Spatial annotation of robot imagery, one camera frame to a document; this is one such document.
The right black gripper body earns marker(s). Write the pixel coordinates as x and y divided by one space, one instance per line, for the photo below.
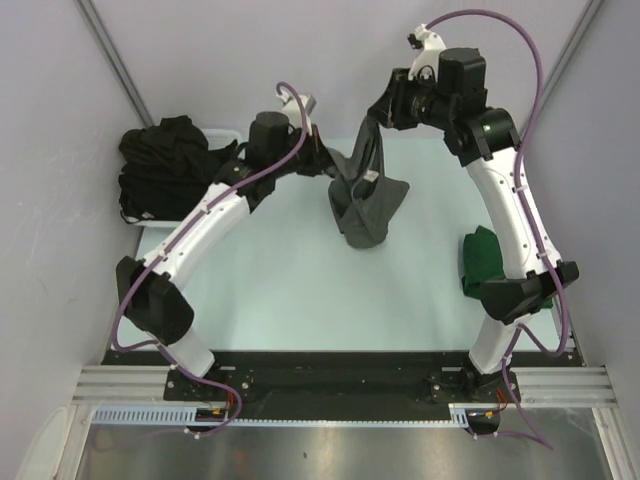
415 102

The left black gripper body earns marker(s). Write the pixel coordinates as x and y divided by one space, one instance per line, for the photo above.
306 160

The grey t shirt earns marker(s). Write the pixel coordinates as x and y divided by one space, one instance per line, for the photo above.
362 197

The white plastic basket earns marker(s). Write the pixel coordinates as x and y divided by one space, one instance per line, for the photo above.
217 139

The black t shirts pile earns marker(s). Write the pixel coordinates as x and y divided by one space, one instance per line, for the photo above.
167 170

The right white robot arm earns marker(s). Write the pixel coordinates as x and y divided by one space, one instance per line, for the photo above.
444 88

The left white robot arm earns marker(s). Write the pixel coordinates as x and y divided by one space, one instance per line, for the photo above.
152 309

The green folded t shirt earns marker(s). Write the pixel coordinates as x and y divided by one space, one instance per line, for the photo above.
481 261

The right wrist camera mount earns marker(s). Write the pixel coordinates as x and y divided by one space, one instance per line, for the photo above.
429 46

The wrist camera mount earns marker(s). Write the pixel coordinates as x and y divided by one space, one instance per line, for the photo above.
429 46
295 110

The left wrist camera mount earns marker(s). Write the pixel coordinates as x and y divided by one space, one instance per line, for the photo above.
295 110

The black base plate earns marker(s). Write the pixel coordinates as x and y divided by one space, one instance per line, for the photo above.
349 387

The light blue cable duct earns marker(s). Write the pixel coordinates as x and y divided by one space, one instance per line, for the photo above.
145 414

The aluminium frame rail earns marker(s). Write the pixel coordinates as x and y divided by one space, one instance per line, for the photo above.
559 387

